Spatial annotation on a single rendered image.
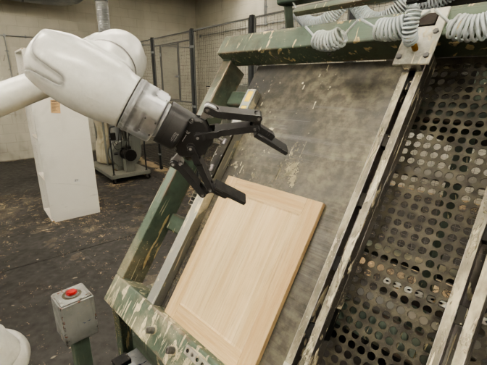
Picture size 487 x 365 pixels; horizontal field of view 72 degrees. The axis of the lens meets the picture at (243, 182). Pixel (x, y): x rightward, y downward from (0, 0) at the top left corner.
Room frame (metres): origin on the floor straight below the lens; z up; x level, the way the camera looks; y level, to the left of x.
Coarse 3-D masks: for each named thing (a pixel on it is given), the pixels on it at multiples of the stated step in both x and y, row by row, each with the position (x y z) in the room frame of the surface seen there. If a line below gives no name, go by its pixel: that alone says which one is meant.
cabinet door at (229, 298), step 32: (256, 192) 1.15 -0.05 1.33; (224, 224) 1.15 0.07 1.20; (256, 224) 1.07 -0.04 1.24; (288, 224) 1.00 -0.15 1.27; (192, 256) 1.14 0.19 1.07; (224, 256) 1.06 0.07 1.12; (256, 256) 0.99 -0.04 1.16; (288, 256) 0.92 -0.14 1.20; (192, 288) 1.05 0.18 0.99; (224, 288) 0.98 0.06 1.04; (256, 288) 0.92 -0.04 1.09; (288, 288) 0.87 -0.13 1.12; (192, 320) 0.97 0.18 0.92; (224, 320) 0.91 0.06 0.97; (256, 320) 0.85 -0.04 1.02; (224, 352) 0.84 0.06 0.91; (256, 352) 0.79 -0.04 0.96
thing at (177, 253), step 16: (256, 96) 1.46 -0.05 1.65; (224, 160) 1.34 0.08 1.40; (192, 208) 1.26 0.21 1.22; (192, 224) 1.22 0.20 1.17; (176, 240) 1.21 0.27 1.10; (176, 256) 1.16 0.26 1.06; (160, 272) 1.16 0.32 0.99; (176, 272) 1.16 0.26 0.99; (160, 288) 1.11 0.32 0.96; (160, 304) 1.10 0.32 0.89
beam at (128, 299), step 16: (112, 288) 1.24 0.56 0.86; (128, 288) 1.19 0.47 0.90; (144, 288) 1.24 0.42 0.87; (112, 304) 1.19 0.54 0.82; (128, 304) 1.14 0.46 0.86; (144, 304) 1.09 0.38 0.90; (128, 320) 1.09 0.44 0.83; (144, 320) 1.05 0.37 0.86; (160, 320) 1.01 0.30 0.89; (144, 336) 1.00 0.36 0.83; (160, 336) 0.97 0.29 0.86; (176, 336) 0.93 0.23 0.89; (192, 336) 0.93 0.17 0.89; (160, 352) 0.93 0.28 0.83; (208, 352) 0.85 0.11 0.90
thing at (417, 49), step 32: (416, 0) 0.95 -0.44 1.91; (416, 32) 0.95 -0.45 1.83; (416, 64) 0.99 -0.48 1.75; (416, 96) 0.98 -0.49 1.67; (384, 128) 0.96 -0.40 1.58; (384, 160) 0.89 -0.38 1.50; (384, 192) 0.89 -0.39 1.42; (352, 224) 0.85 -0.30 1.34; (352, 256) 0.78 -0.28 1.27; (320, 288) 0.76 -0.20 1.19; (320, 320) 0.71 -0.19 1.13; (288, 352) 0.70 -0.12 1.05; (320, 352) 0.70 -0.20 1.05
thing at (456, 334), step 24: (480, 216) 0.68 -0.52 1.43; (480, 240) 0.65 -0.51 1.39; (480, 264) 0.65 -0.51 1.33; (456, 288) 0.61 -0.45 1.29; (480, 288) 0.59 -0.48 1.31; (456, 312) 0.59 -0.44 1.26; (480, 312) 0.57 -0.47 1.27; (456, 336) 0.58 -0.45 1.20; (432, 360) 0.55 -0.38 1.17; (456, 360) 0.53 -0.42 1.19
